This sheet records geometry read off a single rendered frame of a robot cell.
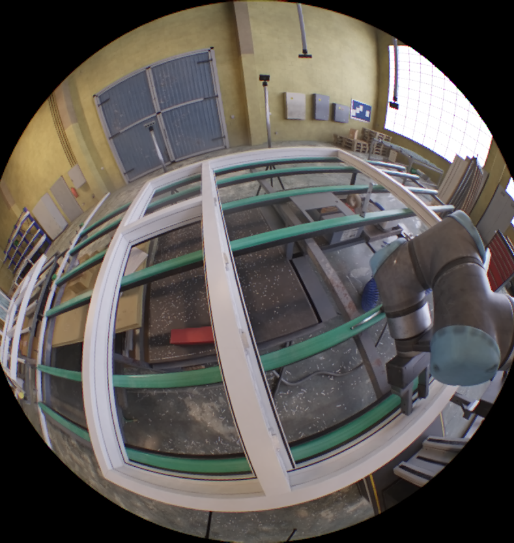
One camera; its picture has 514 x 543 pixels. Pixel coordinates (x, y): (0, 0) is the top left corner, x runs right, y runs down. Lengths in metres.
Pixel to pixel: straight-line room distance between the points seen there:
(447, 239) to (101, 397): 0.74
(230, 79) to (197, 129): 2.08
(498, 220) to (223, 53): 9.53
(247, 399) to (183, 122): 6.29
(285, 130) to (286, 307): 6.63
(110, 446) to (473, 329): 0.67
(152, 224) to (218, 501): 0.82
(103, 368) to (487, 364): 0.68
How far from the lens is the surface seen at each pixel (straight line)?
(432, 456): 1.46
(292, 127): 7.05
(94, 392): 0.54
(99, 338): 0.56
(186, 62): 6.66
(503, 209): 7.19
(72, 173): 8.06
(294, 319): 0.66
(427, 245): 0.29
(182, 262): 0.52
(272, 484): 0.35
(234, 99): 6.42
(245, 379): 0.28
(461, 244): 0.26
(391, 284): 0.31
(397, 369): 0.34
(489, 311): 0.21
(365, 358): 0.47
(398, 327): 0.33
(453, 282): 0.22
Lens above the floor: 1.21
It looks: 54 degrees down
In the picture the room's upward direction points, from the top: 8 degrees counter-clockwise
